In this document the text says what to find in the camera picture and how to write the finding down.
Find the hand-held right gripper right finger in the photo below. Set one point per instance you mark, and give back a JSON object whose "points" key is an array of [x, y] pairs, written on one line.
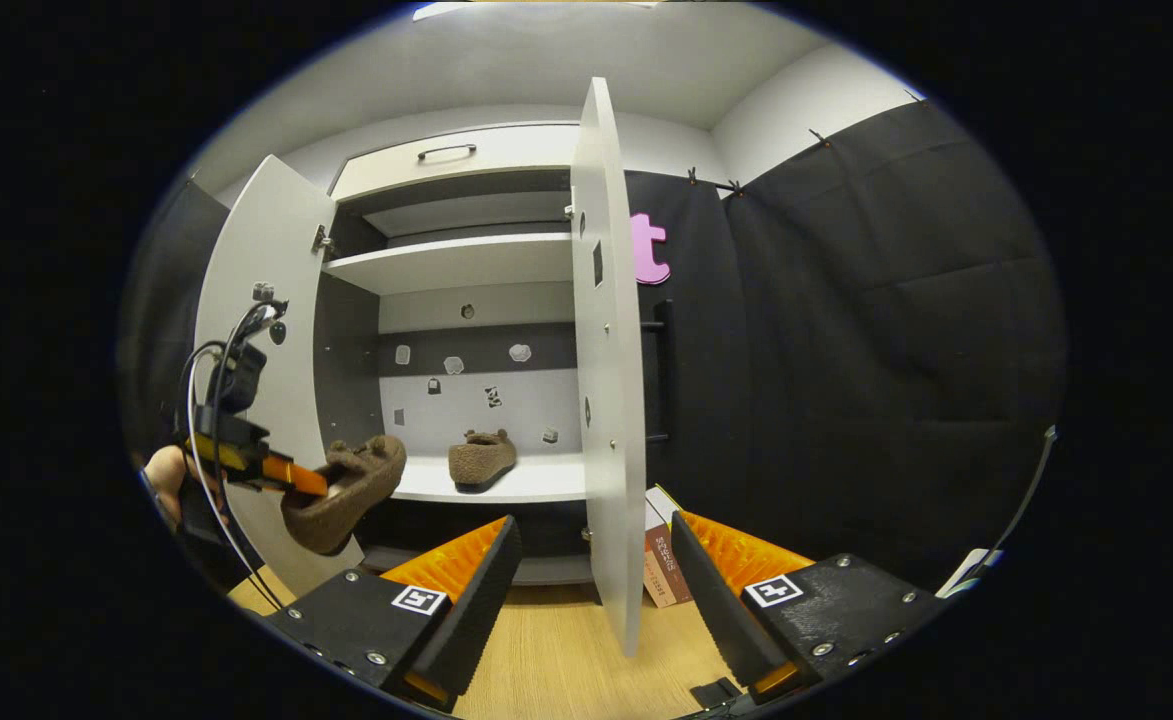
{"points": [[716, 610]]}

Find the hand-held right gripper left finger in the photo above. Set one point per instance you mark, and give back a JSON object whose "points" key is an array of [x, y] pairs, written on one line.
{"points": [[476, 610]]}

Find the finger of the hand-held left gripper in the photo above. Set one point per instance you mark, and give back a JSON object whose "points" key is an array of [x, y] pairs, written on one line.
{"points": [[291, 472]]}

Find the brown plush shoe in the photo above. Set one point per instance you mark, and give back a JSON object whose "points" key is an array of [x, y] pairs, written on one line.
{"points": [[346, 500], [481, 462]]}

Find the white door with phone sticker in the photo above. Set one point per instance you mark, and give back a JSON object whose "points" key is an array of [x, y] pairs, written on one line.
{"points": [[266, 250]]}

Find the white door with cat sticker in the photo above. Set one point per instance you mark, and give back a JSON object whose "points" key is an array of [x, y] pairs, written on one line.
{"points": [[611, 400]]}

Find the white shoe cabinet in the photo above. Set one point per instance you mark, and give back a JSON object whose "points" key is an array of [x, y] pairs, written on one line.
{"points": [[456, 262]]}

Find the white cabinet drawer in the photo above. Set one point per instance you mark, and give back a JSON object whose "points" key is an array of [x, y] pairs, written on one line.
{"points": [[506, 150]]}

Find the cardboard box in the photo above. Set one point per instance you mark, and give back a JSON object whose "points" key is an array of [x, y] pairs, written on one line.
{"points": [[664, 565]]}

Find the black backdrop cloth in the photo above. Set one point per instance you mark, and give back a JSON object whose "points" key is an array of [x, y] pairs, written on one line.
{"points": [[846, 350]]}

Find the large ceiling light panel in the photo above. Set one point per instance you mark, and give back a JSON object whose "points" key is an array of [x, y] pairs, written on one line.
{"points": [[436, 10]]}

